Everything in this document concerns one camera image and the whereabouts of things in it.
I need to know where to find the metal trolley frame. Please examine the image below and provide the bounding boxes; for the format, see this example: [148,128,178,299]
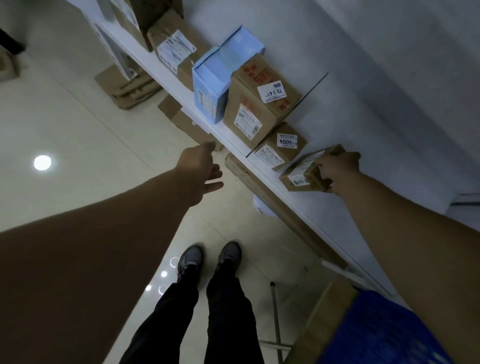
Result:
[259,281,293,364]

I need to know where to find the stack of flattened cardboard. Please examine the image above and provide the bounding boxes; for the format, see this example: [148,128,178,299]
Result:
[94,64,164,110]

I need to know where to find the person's right grey shoe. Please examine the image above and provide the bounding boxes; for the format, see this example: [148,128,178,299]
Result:
[217,241,242,277]

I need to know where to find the person's right hand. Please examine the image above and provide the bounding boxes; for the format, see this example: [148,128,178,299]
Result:
[314,151,362,196]

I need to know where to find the person's black trousers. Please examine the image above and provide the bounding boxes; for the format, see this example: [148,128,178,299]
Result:
[119,260,265,364]

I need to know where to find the light blue box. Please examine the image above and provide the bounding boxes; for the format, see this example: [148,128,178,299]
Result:
[192,25,265,125]

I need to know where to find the red-printed cardboard box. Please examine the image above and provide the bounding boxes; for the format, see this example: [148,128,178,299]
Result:
[223,53,302,151]

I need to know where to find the small cardboard parcel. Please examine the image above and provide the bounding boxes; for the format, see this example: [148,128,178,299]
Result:
[279,144,346,193]

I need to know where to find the long cardboard box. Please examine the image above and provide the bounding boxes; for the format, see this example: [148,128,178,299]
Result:
[224,153,349,270]

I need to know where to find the person's left forearm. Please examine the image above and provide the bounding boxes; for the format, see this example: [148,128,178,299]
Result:
[0,168,196,364]

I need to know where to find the small labelled cardboard box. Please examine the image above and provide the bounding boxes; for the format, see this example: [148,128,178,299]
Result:
[247,122,308,172]

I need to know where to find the white shelf upright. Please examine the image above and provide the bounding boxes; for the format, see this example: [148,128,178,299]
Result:
[93,22,138,82]

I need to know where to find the white shelf board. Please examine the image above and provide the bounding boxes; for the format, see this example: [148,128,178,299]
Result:
[67,0,480,301]

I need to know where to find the dark brown cardboard box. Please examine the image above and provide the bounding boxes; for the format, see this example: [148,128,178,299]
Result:
[124,0,185,52]

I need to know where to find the cardboard box with white label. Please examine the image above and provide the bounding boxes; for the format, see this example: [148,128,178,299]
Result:
[146,9,211,93]

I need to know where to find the person's grey shoe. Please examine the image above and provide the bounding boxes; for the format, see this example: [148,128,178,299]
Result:
[217,241,242,277]
[176,245,205,283]

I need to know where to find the large open cardboard box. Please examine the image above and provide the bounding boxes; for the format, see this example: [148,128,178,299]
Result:
[284,279,361,364]

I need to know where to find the dark furniture leg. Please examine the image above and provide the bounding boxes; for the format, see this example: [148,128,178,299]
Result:
[0,28,26,55]

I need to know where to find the blue crate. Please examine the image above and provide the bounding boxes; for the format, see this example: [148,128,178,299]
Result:
[327,289,455,364]

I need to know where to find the person's left grey shoe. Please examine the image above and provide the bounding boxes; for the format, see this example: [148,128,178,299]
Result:
[176,245,205,283]

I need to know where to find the person's left hand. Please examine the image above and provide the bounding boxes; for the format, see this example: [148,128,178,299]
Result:
[175,141,224,208]

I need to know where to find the flattened cardboard piece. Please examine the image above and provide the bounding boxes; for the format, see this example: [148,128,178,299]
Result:
[157,94,223,151]

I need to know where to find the person's right forearm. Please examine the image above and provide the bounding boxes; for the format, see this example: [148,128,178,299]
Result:
[335,170,480,364]

